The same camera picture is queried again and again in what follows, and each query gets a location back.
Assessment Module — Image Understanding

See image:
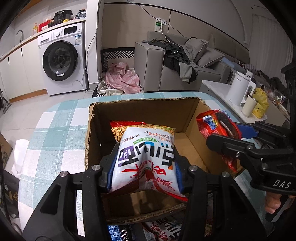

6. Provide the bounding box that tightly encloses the black shopping bag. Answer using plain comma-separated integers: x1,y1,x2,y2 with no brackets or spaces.
4,170,20,218

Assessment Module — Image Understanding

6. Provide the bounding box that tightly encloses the right hand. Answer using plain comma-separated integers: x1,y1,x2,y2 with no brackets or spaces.
264,192,282,214

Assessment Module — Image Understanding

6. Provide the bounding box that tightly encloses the white paper bag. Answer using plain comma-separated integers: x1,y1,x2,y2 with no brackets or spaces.
11,139,30,178

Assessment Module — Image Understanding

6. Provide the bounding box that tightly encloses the white side table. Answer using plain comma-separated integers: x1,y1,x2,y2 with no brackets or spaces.
200,80,267,123

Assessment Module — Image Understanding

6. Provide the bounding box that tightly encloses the cream cup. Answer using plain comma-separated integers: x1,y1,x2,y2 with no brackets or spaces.
241,95,257,117

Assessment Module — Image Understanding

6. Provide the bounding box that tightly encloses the grey pillow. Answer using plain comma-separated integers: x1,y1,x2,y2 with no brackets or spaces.
197,48,225,68

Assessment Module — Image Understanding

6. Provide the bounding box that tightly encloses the black rice cooker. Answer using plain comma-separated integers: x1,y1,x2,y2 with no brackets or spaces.
53,9,73,24

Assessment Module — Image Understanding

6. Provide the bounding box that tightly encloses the white kitchen cabinet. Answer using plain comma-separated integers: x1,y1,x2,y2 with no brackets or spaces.
1,39,46,99

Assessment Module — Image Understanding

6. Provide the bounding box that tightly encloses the brown cardboard box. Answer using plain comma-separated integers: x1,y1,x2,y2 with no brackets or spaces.
85,97,241,225

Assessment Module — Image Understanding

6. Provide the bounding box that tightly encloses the pink cloth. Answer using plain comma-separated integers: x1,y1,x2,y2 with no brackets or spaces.
105,62,142,94

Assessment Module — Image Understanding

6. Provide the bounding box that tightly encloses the dark clothes pile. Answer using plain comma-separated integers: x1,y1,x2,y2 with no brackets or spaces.
148,39,197,83

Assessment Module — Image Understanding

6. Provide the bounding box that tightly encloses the yellow plastic bag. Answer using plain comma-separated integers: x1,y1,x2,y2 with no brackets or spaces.
252,88,269,118

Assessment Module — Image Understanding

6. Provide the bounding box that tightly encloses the white noodle snack bag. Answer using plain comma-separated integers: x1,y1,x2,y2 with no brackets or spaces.
107,120,188,202

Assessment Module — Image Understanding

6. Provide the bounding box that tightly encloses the grey sofa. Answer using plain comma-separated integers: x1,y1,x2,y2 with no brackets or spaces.
134,31,250,92

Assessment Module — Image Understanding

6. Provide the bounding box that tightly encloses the red snack bag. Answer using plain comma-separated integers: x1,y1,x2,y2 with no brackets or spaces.
196,109,242,174

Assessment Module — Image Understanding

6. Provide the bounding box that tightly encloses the teal checkered tablecloth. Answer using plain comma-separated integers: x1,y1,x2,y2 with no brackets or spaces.
18,91,240,230

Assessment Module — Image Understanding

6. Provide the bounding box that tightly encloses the white washing machine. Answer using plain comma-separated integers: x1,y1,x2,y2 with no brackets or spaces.
38,22,89,96

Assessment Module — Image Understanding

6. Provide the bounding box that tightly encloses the white wall socket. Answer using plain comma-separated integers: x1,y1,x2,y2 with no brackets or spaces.
154,18,167,32

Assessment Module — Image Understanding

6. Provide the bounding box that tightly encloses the black patterned basket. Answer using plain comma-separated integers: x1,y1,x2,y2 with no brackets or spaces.
100,47,135,70

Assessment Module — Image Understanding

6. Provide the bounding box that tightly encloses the white kettle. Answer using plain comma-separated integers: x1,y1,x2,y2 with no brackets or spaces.
226,72,256,106

